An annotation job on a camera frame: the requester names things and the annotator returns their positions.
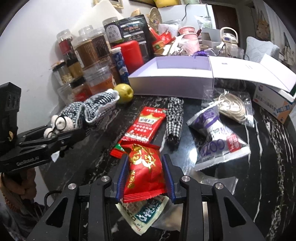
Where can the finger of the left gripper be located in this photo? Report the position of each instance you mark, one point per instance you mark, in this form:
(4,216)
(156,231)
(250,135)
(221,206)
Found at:
(43,147)
(34,133)

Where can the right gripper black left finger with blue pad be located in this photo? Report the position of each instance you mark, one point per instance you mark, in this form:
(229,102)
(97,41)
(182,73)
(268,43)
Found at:
(62,221)

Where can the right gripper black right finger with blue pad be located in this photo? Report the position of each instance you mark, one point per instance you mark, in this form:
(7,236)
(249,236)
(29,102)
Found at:
(227,219)

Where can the green white snack packet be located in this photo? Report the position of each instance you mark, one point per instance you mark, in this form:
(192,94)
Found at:
(142,214)

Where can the red gold snack packet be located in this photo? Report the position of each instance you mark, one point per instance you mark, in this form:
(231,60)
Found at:
(145,178)

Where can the small nut jar black lid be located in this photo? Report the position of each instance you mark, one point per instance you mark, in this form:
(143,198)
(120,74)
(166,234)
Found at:
(62,73)

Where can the purple white snack bag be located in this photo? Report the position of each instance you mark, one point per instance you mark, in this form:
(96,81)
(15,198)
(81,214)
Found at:
(221,144)

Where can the clear tub orange contents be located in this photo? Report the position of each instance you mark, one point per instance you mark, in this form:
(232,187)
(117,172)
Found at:
(99,79)

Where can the yellow green apple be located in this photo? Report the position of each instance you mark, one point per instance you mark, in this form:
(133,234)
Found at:
(125,93)

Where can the red flat snack packet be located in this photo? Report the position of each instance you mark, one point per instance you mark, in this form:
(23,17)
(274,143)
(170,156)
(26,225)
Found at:
(142,130)

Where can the red lidded spice jar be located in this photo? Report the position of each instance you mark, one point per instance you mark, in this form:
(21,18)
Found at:
(64,39)

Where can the brown spice jar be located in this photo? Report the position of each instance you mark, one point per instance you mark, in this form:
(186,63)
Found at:
(85,51)

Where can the blue white tube bottle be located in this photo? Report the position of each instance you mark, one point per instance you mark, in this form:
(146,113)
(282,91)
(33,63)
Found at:
(120,64)

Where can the dark spice jar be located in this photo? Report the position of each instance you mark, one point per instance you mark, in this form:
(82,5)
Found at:
(100,42)

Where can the black white checkered cloth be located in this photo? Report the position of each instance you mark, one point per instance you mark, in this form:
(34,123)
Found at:
(174,122)

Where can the bag of rubber bands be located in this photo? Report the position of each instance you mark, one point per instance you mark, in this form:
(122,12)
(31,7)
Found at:
(235,105)

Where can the red cylindrical canister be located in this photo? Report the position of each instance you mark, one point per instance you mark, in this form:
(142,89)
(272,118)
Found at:
(132,55)

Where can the dark label glass jar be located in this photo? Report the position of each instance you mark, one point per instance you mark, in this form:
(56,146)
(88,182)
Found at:
(113,30)

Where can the lavender open gift box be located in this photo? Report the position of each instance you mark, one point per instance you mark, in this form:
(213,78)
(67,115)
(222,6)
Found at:
(189,77)

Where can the black snack pouch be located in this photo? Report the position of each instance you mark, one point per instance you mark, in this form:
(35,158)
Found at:
(136,28)

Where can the white foam board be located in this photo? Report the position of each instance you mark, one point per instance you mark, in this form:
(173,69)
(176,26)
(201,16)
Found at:
(100,12)

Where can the red snack bag in clutter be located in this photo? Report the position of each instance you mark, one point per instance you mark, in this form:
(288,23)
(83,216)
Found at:
(166,37)

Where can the woven round mat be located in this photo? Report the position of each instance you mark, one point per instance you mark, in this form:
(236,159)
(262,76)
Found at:
(155,18)

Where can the white glass teapot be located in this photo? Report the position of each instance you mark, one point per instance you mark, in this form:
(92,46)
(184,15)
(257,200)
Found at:
(229,44)

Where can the pink cup stack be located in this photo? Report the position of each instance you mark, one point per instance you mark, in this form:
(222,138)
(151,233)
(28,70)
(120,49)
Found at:
(189,40)

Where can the white quilted chair far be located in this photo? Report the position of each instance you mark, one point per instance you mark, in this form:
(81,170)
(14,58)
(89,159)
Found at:
(256,49)

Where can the yellow pot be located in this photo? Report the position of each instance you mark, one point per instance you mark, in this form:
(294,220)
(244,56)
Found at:
(166,3)

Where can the white mini fridge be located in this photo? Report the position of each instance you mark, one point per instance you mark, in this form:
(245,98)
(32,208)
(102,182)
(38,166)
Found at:
(195,15)

